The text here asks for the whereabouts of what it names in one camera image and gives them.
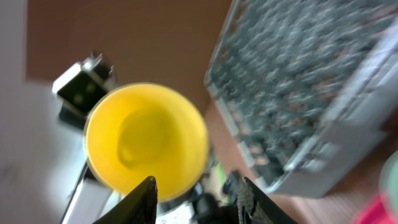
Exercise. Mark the grey dishwasher rack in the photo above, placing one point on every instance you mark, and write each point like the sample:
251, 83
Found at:
305, 87

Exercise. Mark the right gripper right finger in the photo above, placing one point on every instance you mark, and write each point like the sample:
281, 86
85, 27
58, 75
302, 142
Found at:
255, 207

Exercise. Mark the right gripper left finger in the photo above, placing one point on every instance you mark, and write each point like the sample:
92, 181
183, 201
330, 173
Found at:
137, 207

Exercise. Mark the green bowl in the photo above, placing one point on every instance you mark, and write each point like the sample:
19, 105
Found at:
388, 185

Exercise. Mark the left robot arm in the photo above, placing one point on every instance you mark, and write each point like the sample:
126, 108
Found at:
92, 200

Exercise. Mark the red plastic tray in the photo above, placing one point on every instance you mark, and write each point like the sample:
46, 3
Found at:
377, 211

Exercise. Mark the yellow cup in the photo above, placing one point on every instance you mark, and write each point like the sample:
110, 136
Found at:
146, 129

